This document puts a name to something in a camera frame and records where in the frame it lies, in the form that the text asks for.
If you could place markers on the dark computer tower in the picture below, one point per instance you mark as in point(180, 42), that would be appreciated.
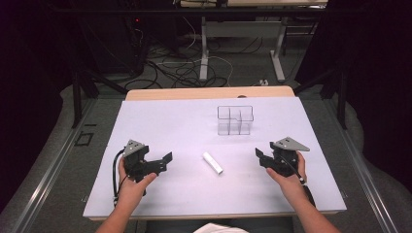
point(113, 42)

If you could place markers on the metal floor rail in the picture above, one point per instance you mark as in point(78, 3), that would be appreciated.
point(48, 171)
point(359, 161)

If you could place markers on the white metal desk frame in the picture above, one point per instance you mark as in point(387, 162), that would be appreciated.
point(241, 29)

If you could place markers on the white power plug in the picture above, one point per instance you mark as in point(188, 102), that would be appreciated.
point(264, 82)

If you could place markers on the white table mat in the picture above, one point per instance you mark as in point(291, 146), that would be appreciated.
point(200, 191)

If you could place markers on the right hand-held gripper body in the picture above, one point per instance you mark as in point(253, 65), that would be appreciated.
point(286, 158)

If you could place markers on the person's white shirt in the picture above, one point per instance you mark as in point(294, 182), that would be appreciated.
point(220, 228)

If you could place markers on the clear plastic divided organizer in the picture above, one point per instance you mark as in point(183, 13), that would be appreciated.
point(235, 120)

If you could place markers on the person's right hand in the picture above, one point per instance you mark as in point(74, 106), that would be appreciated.
point(290, 183)

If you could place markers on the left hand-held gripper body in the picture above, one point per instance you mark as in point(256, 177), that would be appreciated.
point(137, 158)

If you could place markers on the black metal stand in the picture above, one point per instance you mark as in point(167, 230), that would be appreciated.
point(336, 90)
point(81, 93)

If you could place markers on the white plastic stick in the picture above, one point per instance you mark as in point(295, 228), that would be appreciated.
point(212, 162)

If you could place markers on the person's left hand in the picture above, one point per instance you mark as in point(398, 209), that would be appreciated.
point(132, 191)

